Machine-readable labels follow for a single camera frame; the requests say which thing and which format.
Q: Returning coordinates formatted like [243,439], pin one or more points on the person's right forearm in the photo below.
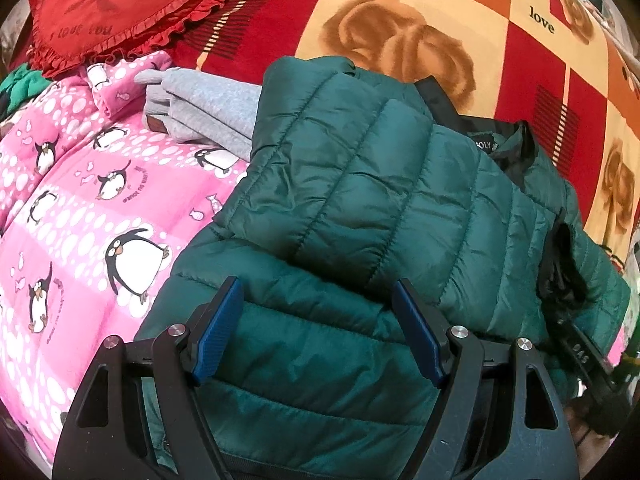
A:
[592,442]

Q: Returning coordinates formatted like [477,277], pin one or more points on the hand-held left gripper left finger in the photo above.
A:
[220,331]

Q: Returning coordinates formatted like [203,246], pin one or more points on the grey knit garment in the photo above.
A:
[210,105]

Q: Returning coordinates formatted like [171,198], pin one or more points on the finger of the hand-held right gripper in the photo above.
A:
[562,270]

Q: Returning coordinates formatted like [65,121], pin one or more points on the red orange rose print blanket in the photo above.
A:
[450,10]

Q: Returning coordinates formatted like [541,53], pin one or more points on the pink penguin print blanket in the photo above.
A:
[75,240]

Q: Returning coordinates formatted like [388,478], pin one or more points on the red heart-shaped frilled pillow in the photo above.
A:
[100,5]

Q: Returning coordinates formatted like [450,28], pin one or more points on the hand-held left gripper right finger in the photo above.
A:
[417,331]

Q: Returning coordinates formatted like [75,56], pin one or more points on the green cloth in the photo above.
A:
[25,87]

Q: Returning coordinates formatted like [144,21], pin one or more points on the green quilted puffer jacket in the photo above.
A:
[350,185]

